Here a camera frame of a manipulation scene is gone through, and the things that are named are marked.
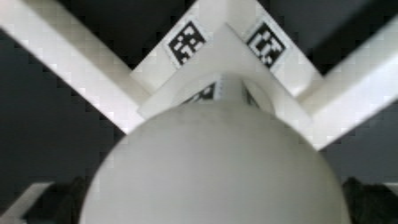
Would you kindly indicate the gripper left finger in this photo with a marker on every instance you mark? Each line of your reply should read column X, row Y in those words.
column 48, row 204

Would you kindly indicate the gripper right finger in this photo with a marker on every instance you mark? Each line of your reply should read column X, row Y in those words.
column 371, row 202

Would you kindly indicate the white lamp bulb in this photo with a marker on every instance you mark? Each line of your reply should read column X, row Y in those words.
column 215, row 167

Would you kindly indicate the white lamp base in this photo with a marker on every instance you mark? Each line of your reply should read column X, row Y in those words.
column 224, row 42

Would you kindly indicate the white right fence bar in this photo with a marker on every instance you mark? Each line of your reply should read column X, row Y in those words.
column 357, row 90

